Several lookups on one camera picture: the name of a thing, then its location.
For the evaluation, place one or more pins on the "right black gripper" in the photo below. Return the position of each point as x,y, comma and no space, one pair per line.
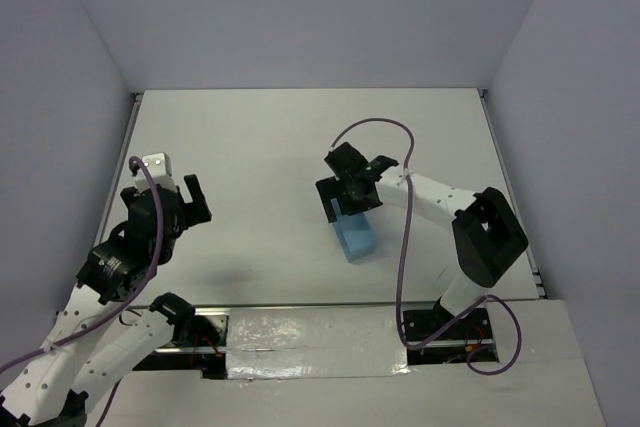
342,192

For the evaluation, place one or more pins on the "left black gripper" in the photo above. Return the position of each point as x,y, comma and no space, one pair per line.
177,206

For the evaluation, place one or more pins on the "blue plastic box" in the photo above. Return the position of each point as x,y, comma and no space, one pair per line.
354,233

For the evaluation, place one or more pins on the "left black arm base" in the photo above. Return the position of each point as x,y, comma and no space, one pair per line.
201,349

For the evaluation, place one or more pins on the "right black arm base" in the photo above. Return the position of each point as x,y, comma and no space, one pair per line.
454,345

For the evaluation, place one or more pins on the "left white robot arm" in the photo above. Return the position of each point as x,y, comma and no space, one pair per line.
61,383

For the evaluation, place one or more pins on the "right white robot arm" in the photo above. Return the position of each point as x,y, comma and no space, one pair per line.
487,235

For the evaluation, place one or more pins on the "silver foil tape sheet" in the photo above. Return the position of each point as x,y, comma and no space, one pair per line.
312,343

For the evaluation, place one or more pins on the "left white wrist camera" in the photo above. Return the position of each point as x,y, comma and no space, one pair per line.
159,167

